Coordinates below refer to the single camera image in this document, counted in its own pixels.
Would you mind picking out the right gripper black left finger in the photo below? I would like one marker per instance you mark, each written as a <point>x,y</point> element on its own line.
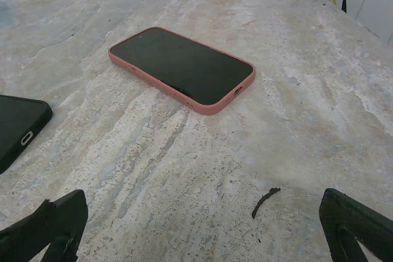
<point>37,231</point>

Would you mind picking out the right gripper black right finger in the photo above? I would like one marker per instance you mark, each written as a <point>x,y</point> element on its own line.
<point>337,213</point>

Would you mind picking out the black phone case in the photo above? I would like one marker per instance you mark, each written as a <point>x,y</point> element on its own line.
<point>40,124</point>

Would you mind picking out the pink phone case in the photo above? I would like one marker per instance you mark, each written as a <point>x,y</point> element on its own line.
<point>147,77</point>

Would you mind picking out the small dark curved scrap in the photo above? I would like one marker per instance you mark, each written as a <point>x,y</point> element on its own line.
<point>259,203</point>

